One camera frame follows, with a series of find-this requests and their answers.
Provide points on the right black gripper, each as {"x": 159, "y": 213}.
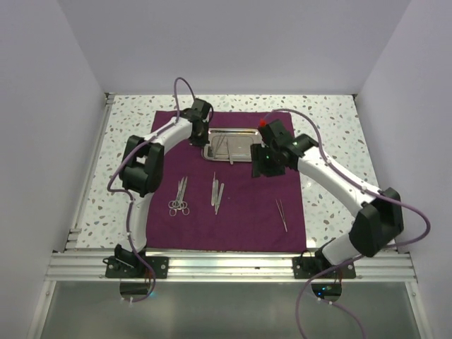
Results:
{"x": 258, "y": 165}

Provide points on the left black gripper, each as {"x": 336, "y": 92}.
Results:
{"x": 202, "y": 142}

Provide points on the stainless steel instrument tray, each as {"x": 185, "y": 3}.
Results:
{"x": 239, "y": 142}

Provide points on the steel scalpel handle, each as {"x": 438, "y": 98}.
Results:
{"x": 221, "y": 193}
{"x": 213, "y": 187}

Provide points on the steel spatula handle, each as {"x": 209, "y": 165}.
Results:
{"x": 216, "y": 194}

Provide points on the purple surgical cloth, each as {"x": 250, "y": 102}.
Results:
{"x": 248, "y": 218}

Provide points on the steel surgical scissors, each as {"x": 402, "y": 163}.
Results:
{"x": 179, "y": 202}

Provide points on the steel hemostat forceps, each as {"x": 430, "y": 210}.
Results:
{"x": 185, "y": 211}

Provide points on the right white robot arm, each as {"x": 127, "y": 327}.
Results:
{"x": 378, "y": 217}

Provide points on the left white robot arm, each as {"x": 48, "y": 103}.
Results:
{"x": 140, "y": 174}

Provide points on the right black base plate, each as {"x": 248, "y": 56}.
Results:
{"x": 306, "y": 267}

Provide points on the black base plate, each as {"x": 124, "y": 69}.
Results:
{"x": 306, "y": 267}
{"x": 117, "y": 269}

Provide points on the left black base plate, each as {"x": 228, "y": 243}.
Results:
{"x": 117, "y": 269}

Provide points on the aluminium mounting rail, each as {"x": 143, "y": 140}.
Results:
{"x": 230, "y": 267}

